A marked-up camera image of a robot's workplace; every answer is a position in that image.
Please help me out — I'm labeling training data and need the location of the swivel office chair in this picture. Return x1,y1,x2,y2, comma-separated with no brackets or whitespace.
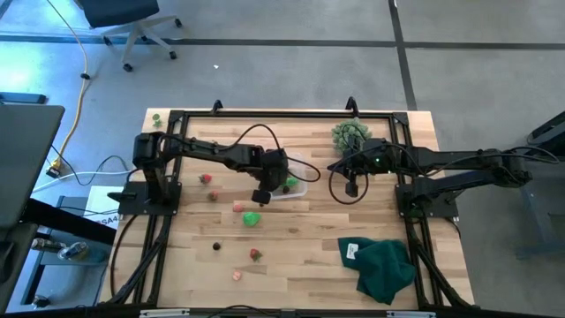
81,0,184,73

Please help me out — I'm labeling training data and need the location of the silver metal bracket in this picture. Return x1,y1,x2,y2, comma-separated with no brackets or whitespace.
139,308,191,318
387,310,437,318

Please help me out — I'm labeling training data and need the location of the clear plastic bottle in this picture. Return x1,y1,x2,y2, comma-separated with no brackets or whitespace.
56,241,89,261
30,238,58,253

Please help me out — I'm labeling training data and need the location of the yellow cable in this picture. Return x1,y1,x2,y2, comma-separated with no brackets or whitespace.
46,0,92,171

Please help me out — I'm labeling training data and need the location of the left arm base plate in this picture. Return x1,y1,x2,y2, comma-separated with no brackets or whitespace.
108,180,183,216

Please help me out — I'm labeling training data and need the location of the white printed sheet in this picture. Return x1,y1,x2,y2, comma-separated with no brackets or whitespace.
82,185,123,231

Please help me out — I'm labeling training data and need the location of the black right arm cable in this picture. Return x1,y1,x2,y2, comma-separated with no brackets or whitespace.
327,143,560,207

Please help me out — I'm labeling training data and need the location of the dark green cloth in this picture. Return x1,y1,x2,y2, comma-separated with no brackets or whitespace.
337,237,418,306

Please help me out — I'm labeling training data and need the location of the clear plastic tupperware container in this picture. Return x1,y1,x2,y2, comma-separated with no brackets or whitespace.
268,152,309,201

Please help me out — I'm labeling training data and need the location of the black aluminium table frame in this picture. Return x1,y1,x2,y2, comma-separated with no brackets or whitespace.
99,97,476,310

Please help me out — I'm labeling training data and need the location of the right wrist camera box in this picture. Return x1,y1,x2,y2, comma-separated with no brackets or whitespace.
362,138,390,155

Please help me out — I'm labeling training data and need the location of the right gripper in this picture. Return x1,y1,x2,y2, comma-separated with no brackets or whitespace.
328,131,401,199

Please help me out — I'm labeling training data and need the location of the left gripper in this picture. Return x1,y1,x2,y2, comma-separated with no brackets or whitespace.
251,148,290,205

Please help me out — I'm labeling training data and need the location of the dark grey desk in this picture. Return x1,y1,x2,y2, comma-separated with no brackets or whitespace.
0,103,66,310

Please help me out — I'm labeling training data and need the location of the green grape bunch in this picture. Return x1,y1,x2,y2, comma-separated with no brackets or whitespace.
330,117,373,155

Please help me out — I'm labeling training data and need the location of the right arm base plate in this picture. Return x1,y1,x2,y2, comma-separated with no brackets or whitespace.
395,183,468,219

